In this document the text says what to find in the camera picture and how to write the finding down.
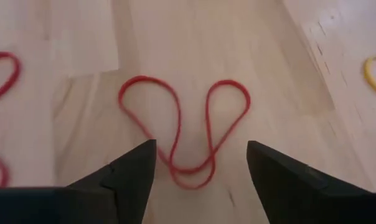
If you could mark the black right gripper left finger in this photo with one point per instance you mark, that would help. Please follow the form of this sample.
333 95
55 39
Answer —
125 186

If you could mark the red rubber band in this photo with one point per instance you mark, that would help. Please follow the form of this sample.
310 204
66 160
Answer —
178 109
15 77

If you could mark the yellow rubber band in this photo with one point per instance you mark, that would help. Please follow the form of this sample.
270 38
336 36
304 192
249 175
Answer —
369 77

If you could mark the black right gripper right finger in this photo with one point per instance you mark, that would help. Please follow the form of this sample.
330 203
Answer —
284 186

